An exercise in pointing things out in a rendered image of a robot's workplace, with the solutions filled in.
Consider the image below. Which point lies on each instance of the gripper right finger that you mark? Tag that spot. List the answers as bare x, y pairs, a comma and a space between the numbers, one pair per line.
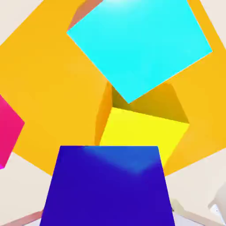
183, 219

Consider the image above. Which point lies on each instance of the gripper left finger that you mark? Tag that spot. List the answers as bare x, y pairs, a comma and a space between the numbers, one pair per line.
26, 221

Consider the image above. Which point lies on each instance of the small blue cube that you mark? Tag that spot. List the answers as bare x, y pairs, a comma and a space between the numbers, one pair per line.
107, 190

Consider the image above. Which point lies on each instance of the small pink cube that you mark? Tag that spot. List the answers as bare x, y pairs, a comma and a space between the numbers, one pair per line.
8, 127

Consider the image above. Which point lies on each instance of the small yellow cube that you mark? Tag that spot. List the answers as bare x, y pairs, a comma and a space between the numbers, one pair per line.
141, 132

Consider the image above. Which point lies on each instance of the small cyan cube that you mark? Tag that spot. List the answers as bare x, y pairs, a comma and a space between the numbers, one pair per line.
141, 45

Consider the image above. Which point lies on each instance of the large orange box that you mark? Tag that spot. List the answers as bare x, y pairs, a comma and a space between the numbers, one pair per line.
49, 84

